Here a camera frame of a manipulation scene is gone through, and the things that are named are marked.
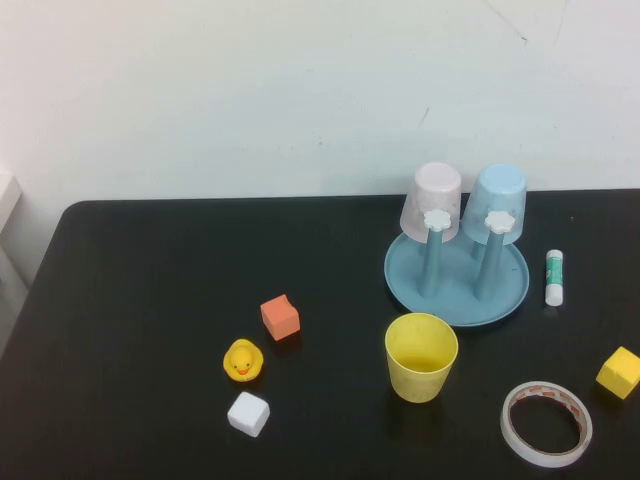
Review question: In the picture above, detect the blue translucent plastic cup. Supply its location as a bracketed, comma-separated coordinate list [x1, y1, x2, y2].
[460, 163, 528, 246]

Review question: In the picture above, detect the yellow plastic cup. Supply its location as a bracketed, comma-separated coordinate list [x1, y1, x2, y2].
[384, 312, 460, 404]

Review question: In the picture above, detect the orange foam cube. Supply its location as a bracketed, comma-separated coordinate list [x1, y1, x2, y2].
[259, 293, 301, 343]

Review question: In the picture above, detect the yellow foam cube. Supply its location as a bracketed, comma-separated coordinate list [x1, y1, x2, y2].
[595, 345, 640, 401]

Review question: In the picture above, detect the white double-sided tape roll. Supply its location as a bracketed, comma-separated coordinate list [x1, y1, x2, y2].
[500, 380, 594, 469]

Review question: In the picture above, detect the white green glue stick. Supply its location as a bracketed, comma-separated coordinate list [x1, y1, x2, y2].
[544, 249, 567, 307]

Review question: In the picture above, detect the yellow rubber duck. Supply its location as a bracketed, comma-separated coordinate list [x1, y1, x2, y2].
[222, 338, 265, 384]

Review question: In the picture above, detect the blue cup stand with pegs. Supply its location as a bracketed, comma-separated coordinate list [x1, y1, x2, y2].
[383, 209, 531, 329]

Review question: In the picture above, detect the pink translucent plastic cup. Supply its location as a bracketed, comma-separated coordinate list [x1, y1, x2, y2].
[400, 161, 462, 245]

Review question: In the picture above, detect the white foam cube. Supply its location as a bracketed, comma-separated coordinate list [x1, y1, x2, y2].
[226, 390, 271, 439]

